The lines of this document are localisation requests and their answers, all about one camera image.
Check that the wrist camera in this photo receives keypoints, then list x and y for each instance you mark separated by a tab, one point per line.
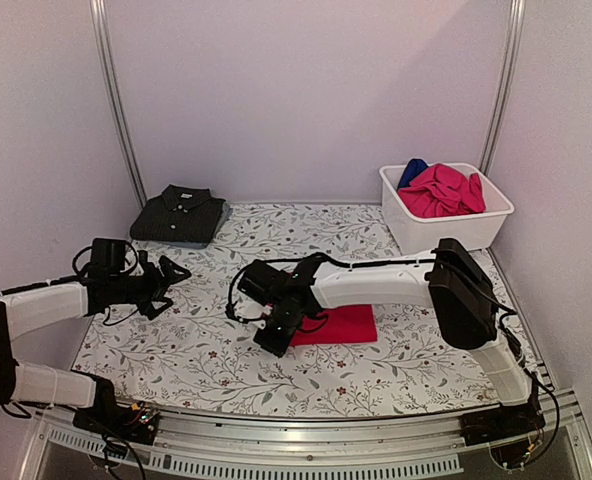
107	258
262	282

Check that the magenta t-shirt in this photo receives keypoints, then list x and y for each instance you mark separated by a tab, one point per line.
345	325

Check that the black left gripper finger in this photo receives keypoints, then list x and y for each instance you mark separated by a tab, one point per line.
152	309
172	273

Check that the pink garment in bin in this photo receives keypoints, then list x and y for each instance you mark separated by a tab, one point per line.
442	191

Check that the aluminium frame post right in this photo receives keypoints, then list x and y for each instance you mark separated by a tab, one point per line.
508	66

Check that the aluminium front rail base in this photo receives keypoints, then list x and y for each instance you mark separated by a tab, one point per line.
203	445

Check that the floral patterned table cloth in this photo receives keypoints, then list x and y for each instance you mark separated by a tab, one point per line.
192	356

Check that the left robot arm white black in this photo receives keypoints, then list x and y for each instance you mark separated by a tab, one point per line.
93	289

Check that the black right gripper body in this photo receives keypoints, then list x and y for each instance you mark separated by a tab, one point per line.
280	340

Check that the blue garment in bin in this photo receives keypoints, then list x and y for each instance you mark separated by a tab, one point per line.
413	169

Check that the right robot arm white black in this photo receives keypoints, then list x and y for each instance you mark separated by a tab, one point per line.
448	280

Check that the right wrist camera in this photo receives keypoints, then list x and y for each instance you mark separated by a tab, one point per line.
262	282

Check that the aluminium frame post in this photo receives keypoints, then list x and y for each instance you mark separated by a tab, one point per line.
102	36
508	66

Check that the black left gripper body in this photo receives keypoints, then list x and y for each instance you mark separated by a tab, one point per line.
138	290

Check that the grey folded garment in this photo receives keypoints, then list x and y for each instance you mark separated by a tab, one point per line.
193	228

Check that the black pinstriped folded shirt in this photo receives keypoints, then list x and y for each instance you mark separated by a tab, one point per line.
173	195

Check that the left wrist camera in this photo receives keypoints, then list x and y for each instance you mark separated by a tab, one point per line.
107	258

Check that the aluminium frame post left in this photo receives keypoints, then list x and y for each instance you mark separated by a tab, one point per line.
102	36

